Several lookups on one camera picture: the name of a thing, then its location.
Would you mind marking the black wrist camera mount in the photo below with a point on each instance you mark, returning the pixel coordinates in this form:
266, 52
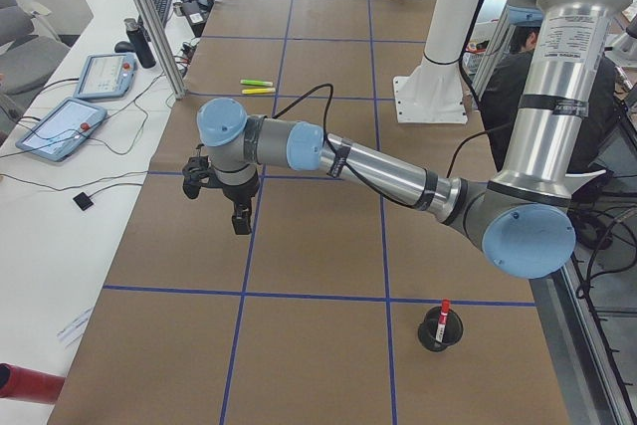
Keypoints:
198, 173

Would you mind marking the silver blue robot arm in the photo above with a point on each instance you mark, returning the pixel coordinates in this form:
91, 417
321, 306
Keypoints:
538, 108

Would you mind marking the grey office chair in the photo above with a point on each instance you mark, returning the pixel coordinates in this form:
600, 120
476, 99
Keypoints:
30, 59

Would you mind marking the small black square device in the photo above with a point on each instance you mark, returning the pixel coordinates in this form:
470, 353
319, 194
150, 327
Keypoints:
83, 201

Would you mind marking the green highlighter pen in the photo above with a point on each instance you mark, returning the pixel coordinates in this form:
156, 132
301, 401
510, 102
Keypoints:
256, 83

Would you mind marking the yellow highlighter pen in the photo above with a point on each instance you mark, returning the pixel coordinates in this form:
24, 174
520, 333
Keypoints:
258, 91

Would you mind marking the teach pendant near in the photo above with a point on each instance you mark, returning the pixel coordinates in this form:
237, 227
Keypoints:
63, 130

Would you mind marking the teach pendant far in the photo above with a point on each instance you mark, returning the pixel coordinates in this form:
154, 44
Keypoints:
106, 77

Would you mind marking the brown paper table mat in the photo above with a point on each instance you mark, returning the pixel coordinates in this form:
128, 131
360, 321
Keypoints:
313, 318

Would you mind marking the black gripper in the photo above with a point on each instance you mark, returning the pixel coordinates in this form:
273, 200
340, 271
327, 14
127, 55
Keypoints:
241, 192

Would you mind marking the black keyboard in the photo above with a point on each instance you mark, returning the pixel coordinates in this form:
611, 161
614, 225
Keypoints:
163, 9

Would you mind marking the aluminium frame post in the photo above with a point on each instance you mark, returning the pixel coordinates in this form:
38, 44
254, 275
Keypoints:
161, 47

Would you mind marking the teach pendant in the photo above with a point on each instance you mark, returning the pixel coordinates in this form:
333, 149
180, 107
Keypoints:
63, 130
106, 77

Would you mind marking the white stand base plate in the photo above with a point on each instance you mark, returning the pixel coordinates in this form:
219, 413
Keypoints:
431, 94

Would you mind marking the red marker pen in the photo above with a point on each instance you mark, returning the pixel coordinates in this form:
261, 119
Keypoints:
442, 320

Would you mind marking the black water bottle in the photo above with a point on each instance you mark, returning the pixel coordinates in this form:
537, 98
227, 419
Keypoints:
139, 43

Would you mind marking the black computer mouse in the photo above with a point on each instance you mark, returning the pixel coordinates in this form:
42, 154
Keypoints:
124, 47

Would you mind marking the red cylinder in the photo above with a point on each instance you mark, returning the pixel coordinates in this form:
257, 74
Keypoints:
23, 384

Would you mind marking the black mesh cup far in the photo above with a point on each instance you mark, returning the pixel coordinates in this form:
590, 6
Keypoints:
427, 329

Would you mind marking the seated person in black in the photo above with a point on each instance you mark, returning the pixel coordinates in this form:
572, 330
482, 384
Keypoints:
501, 97

